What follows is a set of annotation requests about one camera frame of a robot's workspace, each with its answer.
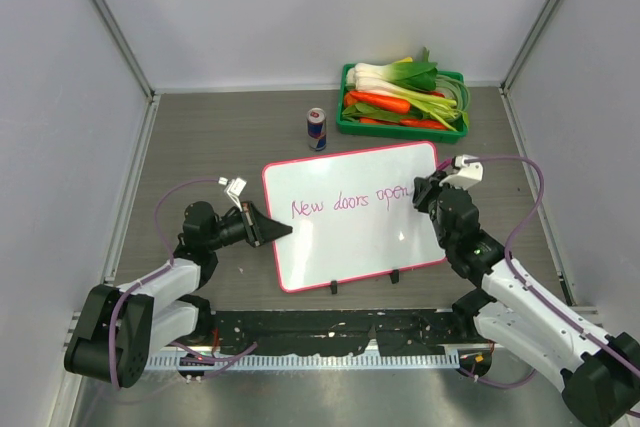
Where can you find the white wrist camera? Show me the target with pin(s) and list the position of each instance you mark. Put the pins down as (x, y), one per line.
(466, 172)
(233, 189)

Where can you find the bok choy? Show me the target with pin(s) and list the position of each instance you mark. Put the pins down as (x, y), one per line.
(417, 75)

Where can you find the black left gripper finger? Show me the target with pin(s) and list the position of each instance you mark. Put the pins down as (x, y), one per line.
(272, 230)
(261, 212)

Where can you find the aluminium frame post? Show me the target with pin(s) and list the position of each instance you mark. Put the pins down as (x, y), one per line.
(535, 33)
(115, 32)

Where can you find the right aluminium frame post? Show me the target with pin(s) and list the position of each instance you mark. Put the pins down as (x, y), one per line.
(535, 33)

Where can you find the green onion bunch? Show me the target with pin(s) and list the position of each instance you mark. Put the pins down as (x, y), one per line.
(447, 103)

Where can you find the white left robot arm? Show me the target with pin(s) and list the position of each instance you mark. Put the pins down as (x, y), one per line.
(120, 327)

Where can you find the purple capped marker pen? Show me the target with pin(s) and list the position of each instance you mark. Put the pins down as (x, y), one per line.
(444, 164)

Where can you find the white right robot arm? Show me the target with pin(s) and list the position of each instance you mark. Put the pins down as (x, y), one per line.
(596, 374)

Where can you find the white slotted cable duct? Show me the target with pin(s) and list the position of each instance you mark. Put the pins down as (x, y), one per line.
(370, 360)

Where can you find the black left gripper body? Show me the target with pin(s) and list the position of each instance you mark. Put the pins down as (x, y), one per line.
(243, 225)

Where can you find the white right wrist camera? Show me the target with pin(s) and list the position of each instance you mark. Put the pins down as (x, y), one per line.
(466, 172)

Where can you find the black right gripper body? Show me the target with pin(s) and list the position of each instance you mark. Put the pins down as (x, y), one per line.
(436, 189)

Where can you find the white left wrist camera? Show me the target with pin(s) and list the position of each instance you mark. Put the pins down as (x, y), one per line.
(233, 189)

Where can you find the pink framed whiteboard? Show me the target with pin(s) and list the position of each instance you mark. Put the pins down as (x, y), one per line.
(351, 215)

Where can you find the left aluminium frame post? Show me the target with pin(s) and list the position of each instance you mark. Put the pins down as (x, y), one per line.
(115, 32)

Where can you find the red bull can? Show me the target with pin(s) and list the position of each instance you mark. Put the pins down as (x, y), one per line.
(316, 129)

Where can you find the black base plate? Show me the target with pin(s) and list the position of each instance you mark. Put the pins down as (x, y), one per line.
(333, 333)

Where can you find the green plastic tray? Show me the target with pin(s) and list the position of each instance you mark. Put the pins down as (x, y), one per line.
(394, 131)

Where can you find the orange carrot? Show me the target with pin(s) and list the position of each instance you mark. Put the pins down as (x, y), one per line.
(387, 103)

